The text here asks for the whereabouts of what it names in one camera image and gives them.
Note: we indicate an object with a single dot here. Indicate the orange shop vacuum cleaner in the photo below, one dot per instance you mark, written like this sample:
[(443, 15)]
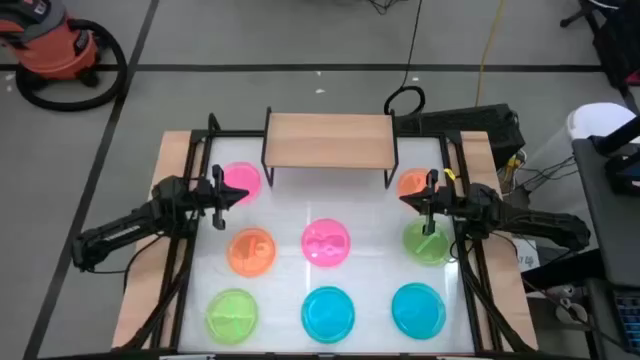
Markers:
[(55, 50)]

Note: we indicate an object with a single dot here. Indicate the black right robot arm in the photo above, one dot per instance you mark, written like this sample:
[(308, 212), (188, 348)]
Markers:
[(540, 225)]

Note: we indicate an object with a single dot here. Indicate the white paper label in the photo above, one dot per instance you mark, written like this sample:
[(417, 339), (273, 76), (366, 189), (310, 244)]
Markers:
[(527, 254)]

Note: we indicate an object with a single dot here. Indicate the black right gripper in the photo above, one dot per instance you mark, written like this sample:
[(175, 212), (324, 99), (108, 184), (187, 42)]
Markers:
[(431, 202)]

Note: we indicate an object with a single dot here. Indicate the white waste bin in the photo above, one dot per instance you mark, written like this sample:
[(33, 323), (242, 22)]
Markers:
[(595, 120)]

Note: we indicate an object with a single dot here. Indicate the orange divided plastic plate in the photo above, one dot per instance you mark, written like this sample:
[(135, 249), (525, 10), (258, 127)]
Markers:
[(251, 252)]

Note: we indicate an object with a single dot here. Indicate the green divided plastic plate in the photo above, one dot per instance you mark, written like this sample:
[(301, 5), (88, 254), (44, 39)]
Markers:
[(425, 251), (232, 316)]

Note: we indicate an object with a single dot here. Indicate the wooden shelf black metal legs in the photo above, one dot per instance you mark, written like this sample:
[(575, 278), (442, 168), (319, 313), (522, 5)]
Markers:
[(330, 140)]

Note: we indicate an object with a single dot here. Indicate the red shop vacuum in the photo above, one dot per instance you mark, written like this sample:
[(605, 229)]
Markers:
[(121, 60)]

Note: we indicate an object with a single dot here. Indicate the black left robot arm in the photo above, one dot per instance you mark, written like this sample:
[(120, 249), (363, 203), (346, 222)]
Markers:
[(125, 227)]

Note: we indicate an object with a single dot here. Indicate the pink divided plastic plate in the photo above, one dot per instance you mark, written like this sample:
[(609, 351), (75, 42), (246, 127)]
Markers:
[(325, 242)]

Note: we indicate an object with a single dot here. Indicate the yellow tape tag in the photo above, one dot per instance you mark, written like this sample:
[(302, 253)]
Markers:
[(448, 174)]

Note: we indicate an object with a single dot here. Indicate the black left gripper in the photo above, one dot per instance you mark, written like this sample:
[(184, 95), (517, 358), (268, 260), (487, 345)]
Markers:
[(218, 200)]

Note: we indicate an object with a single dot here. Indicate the blue plastic plate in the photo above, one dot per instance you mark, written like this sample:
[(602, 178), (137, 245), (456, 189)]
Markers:
[(418, 311), (328, 315)]

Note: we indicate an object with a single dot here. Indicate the dark grey desk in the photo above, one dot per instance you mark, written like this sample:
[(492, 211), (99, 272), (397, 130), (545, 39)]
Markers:
[(607, 225)]

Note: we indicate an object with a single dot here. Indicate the black computer keyboard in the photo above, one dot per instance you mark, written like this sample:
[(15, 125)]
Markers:
[(630, 315)]

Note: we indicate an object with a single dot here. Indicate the black office chair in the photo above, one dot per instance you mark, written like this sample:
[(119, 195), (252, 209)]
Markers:
[(615, 45)]

